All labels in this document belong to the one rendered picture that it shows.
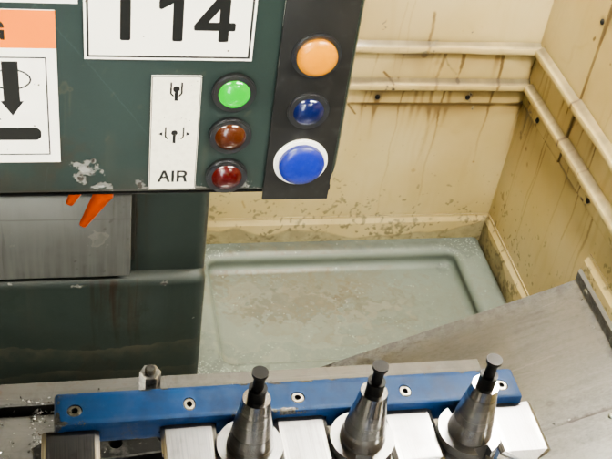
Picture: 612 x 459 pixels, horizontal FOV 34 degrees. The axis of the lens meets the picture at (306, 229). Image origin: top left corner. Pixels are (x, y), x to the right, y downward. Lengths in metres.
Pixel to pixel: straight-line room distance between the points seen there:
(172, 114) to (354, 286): 1.49
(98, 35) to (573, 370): 1.25
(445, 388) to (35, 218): 0.71
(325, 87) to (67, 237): 0.95
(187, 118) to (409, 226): 1.55
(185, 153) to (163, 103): 0.04
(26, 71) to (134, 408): 0.46
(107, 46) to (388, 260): 1.59
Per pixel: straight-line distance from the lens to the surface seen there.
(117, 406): 0.99
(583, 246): 1.83
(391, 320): 2.04
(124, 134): 0.64
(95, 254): 1.56
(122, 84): 0.62
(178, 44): 0.60
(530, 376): 1.72
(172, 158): 0.65
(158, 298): 1.65
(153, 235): 1.59
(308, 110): 0.63
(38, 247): 1.55
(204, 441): 0.98
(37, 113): 0.63
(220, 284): 2.05
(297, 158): 0.65
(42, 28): 0.60
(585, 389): 1.69
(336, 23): 0.61
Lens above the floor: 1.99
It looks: 40 degrees down
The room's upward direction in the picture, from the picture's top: 9 degrees clockwise
